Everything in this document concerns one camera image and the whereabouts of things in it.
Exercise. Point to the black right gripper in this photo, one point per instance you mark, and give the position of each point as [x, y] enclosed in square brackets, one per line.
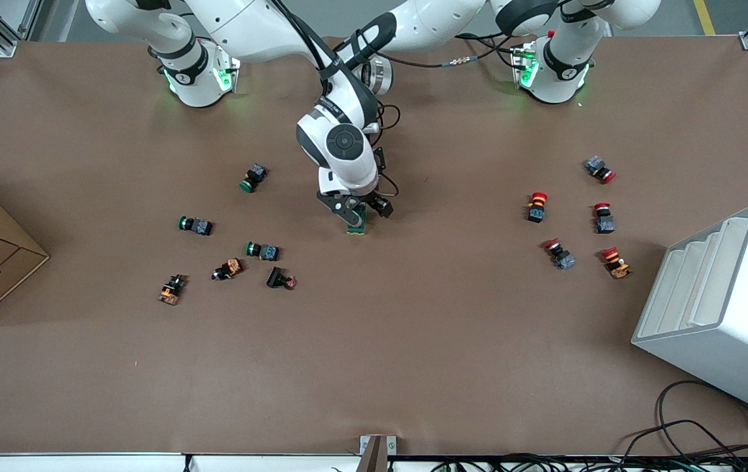
[381, 204]

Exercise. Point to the green load switch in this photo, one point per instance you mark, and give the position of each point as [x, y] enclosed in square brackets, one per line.
[355, 229]

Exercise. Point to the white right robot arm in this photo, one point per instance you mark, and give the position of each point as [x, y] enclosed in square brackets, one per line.
[249, 23]

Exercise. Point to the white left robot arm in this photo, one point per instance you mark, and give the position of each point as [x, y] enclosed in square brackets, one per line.
[433, 16]

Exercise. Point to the green mushroom push button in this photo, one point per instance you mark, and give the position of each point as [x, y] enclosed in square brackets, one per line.
[254, 177]
[200, 227]
[269, 252]

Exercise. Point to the red mushroom button yellow collar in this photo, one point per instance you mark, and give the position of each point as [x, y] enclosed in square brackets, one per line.
[536, 208]

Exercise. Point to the red mushroom button blue block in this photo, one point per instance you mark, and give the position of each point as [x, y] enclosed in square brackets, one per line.
[564, 259]
[604, 223]
[596, 166]

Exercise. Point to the red mushroom button orange block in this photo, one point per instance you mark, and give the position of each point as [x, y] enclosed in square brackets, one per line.
[616, 265]

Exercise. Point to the white stepped storage bin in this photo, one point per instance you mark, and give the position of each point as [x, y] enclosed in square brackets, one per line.
[741, 341]

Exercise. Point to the black red switch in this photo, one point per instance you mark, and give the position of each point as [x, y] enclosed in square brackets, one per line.
[275, 278]

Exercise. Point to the black knob orange block switch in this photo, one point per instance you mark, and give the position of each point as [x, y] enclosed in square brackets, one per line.
[229, 269]

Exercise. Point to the black selector switch orange block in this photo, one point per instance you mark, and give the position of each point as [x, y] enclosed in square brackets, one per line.
[170, 292]

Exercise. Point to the metal table edge bracket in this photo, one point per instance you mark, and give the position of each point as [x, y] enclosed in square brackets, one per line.
[377, 455]

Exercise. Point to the white table edge rail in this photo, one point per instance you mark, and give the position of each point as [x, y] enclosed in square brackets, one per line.
[85, 464]

